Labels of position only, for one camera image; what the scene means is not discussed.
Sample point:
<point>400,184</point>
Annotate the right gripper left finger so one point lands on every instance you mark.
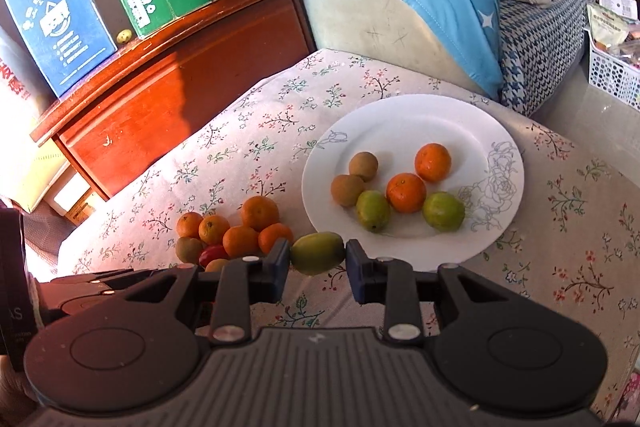
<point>242,283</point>

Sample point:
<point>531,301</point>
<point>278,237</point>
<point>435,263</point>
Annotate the floral tablecloth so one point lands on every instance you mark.
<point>543,216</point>

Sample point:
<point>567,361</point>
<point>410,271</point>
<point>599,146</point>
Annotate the tangerine with stem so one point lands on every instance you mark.
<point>212,229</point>

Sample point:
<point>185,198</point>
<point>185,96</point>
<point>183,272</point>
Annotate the tangerine top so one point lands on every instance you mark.
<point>432,162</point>

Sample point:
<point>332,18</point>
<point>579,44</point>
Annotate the lone small tangerine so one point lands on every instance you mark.
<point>406,192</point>

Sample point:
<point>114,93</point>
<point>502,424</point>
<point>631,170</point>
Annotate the blue cardboard box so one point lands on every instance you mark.
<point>66,38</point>

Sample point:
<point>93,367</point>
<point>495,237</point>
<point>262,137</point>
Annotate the small green fruit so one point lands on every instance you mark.
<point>373,211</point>

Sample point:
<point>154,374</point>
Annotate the red cherry tomato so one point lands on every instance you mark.
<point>212,253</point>

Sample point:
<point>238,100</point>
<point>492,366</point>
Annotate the red wooden cabinet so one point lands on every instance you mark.
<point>155,92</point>

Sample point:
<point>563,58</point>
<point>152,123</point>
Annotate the pale green sofa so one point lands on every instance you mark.
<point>385,30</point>

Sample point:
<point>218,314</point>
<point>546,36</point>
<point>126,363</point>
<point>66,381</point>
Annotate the white perforated basket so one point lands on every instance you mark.
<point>613,76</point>

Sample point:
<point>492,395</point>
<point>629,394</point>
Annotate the brown kiwi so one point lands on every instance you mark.
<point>345,189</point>
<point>188,249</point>
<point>216,265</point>
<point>364,165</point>

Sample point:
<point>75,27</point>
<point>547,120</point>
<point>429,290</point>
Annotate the houndstooth sofa cover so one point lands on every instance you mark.
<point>540,46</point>

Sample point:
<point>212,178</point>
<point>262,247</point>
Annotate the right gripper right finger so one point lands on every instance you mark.
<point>391,283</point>

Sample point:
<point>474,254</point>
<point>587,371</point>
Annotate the large orange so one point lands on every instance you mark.
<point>259,212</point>

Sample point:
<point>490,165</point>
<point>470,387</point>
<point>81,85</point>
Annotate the large green fruit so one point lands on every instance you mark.
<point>443,211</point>

